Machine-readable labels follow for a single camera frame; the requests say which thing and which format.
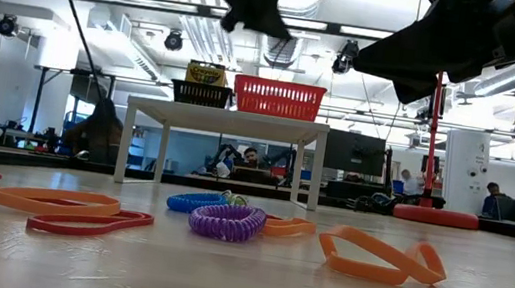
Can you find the red desk lamp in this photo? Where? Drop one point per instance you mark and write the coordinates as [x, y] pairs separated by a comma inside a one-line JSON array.
[[434, 217]]

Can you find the black mesh basket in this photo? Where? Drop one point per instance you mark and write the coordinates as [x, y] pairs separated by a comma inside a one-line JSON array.
[[201, 95]]

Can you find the twisted orange rubber band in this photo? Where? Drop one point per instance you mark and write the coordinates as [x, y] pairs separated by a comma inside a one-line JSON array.
[[361, 269]]

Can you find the red plastic basket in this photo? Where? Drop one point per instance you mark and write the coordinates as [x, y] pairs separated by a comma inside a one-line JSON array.
[[276, 97]]

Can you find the white round pillar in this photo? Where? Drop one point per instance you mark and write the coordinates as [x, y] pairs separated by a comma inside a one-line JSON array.
[[465, 168]]

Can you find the white perforated metal shelf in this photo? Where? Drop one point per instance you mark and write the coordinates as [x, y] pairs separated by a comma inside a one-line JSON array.
[[225, 120]]

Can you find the purple spiral coil band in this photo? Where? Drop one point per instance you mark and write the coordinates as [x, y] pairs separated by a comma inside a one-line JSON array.
[[226, 223]]

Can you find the Crayola crayon box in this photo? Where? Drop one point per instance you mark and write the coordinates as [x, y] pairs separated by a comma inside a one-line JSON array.
[[205, 74]]

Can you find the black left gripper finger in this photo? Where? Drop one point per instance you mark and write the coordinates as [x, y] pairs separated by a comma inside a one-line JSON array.
[[263, 13], [235, 9]]

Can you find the green spiral coil band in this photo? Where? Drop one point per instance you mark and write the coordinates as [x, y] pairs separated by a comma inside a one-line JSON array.
[[235, 198]]

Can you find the blue spiral coil band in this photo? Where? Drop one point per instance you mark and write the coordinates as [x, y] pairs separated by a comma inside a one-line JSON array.
[[191, 203]]

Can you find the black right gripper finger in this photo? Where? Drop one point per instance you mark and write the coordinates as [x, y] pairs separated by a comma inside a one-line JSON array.
[[414, 91], [422, 51]]

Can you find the black background robot arm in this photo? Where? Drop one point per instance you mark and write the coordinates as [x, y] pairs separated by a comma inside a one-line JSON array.
[[226, 152]]

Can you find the black monitor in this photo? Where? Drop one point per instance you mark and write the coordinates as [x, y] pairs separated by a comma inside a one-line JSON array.
[[354, 152]]

